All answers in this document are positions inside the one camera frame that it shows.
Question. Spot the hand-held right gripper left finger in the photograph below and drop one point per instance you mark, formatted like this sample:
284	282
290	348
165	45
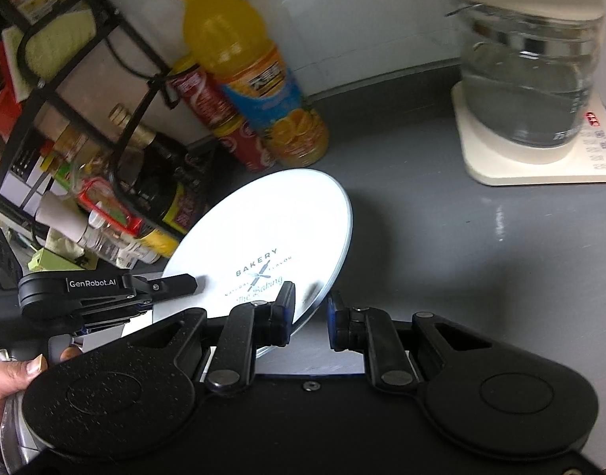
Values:
283	316

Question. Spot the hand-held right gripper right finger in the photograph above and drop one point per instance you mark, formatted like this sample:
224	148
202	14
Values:
336	324

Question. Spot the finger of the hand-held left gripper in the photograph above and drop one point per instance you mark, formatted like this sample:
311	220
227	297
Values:
120	314
174	284

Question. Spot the small white printed plate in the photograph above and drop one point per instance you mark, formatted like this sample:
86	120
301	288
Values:
263	227

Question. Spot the person's left hand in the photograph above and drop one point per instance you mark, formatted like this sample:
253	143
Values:
16	376

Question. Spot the green carton box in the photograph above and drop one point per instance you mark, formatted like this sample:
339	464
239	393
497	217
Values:
50	260

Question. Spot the small clear jar silver cap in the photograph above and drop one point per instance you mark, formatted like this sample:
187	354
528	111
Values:
105	240

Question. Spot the black metal shelf rack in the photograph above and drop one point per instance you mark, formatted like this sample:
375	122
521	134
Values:
160	86

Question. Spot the orange juice bottle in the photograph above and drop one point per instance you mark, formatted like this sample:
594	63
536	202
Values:
243	59

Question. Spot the cream kettle heating base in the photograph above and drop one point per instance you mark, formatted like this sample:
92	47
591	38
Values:
530	170

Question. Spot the pale green cloth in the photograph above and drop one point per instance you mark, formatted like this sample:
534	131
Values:
55	34

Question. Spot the glass kettle cream lid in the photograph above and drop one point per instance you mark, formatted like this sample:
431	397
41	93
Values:
526	84

